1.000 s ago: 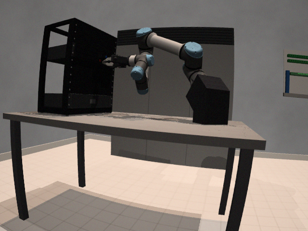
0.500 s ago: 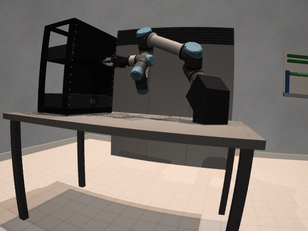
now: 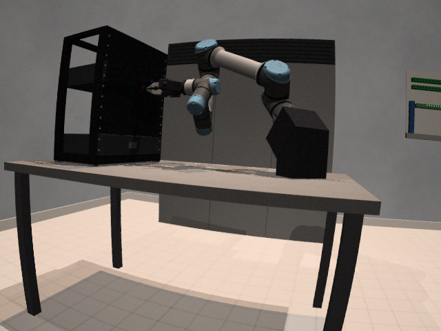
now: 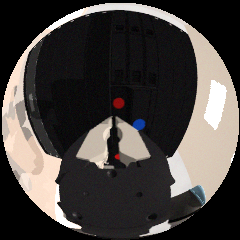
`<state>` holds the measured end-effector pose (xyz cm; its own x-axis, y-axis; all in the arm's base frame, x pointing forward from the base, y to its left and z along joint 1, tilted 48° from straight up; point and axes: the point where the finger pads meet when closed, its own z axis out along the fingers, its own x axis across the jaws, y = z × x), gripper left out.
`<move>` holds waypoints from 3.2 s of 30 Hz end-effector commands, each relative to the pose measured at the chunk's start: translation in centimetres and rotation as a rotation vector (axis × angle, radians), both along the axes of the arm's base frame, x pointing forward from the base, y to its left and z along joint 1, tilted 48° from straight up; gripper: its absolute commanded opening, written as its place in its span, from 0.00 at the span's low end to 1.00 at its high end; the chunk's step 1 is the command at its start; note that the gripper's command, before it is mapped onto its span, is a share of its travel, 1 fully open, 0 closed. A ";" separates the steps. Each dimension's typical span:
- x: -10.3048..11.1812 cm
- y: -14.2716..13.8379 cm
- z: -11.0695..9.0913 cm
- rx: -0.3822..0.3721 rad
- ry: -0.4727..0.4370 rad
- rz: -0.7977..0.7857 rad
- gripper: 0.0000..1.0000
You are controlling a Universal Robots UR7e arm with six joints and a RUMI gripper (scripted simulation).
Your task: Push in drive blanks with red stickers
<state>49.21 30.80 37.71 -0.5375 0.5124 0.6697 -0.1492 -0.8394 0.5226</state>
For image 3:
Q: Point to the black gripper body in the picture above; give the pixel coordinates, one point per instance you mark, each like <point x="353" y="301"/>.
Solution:
<point x="173" y="93"/>

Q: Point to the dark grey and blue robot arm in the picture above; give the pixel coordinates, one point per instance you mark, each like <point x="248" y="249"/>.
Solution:
<point x="274" y="77"/>

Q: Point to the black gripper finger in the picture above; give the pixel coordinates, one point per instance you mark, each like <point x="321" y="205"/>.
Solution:
<point x="153" y="85"/>
<point x="158" y="93"/>

